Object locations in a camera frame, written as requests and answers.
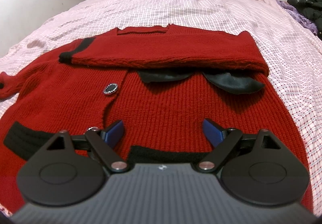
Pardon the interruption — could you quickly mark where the pink checkered bed sheet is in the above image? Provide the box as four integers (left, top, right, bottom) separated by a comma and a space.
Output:
1, 0, 321, 215

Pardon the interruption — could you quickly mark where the black jacket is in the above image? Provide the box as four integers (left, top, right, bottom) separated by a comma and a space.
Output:
287, 0, 322, 39

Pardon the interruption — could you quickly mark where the purple cloth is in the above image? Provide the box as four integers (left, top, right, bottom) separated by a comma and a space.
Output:
276, 0, 318, 36

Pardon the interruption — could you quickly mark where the red knitted cardigan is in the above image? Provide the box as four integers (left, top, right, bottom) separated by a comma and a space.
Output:
1, 25, 308, 212

